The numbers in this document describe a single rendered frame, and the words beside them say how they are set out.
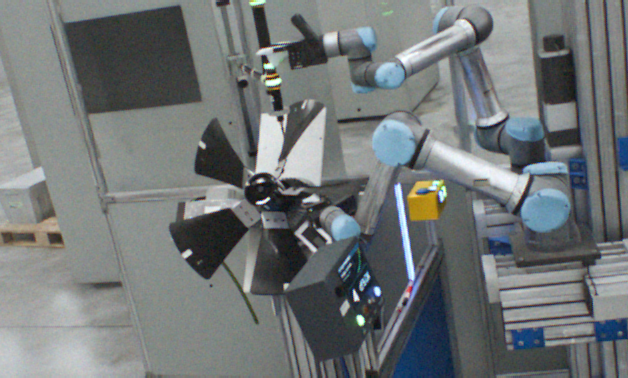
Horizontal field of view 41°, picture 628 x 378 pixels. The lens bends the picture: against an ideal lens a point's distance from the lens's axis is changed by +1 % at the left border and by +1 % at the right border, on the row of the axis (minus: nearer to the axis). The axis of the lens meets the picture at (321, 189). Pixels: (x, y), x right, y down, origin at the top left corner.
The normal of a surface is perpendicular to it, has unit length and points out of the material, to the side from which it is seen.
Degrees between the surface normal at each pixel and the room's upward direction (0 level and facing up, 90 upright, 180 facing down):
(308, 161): 50
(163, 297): 90
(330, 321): 90
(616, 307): 90
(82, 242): 90
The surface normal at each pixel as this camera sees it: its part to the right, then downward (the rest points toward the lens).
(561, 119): -0.11, 0.32
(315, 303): -0.32, 0.33
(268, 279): 0.16, -0.40
